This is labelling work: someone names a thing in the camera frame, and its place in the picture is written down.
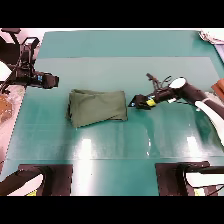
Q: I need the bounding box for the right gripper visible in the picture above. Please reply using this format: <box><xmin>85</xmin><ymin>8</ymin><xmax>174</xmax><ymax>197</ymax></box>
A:
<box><xmin>127</xmin><ymin>93</ymin><xmax>158</xmax><ymax>111</ymax></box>

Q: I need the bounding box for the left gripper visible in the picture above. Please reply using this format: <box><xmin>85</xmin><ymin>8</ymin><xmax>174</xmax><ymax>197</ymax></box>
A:
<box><xmin>33</xmin><ymin>72</ymin><xmax>61</xmax><ymax>90</ymax></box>

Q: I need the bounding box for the green T-shirt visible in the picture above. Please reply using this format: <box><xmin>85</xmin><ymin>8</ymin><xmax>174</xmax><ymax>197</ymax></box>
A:
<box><xmin>65</xmin><ymin>88</ymin><xmax>129</xmax><ymax>129</ymax></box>

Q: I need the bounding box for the black office chair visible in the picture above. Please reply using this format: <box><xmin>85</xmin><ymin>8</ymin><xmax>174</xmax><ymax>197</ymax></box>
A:
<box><xmin>0</xmin><ymin>27</ymin><xmax>22</xmax><ymax>64</ymax></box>

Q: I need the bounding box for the heap of clothes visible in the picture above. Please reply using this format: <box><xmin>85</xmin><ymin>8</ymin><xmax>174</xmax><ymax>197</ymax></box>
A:
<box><xmin>199</xmin><ymin>29</ymin><xmax>224</xmax><ymax>46</ymax></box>

